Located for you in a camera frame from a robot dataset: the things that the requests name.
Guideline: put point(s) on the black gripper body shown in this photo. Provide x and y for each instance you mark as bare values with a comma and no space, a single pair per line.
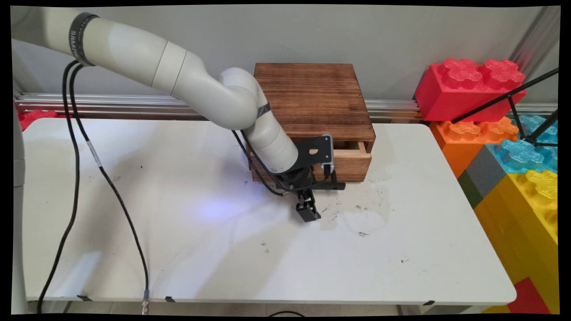
298,179

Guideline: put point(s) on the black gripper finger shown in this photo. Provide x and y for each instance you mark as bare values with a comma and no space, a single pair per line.
312,213
301,203

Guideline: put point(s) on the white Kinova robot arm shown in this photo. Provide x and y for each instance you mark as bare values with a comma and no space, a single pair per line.
134,53

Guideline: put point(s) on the grey band on arm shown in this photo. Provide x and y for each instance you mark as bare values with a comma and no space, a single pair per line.
263,110

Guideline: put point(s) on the brown wooden drawer cabinet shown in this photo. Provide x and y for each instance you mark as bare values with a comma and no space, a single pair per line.
312,93

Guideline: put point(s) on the dark green toy brick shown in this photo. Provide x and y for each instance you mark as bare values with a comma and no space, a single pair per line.
469,189

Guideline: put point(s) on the orange toy brick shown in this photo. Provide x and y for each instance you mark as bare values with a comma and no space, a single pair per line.
464,138

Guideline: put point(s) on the large red toy brick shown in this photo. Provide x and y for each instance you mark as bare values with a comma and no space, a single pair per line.
464,91

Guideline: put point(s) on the large yellow toy brick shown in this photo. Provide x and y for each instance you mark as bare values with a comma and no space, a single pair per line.
522,223

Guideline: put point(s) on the blue toy brick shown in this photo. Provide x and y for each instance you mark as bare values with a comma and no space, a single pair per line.
522,154

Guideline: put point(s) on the black tripod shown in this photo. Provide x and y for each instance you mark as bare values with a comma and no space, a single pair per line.
517,113

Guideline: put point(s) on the small red flat brick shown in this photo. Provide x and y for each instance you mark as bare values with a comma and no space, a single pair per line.
528,298

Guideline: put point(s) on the red toy brick behind table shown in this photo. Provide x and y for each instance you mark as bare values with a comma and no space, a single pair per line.
35,118

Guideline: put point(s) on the slanted aluminium profile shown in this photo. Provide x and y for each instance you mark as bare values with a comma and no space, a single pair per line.
535,40

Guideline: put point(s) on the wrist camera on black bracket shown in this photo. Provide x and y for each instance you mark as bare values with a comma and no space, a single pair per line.
317,151

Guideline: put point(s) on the horizontal aluminium rail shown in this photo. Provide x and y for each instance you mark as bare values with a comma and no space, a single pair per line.
111,104

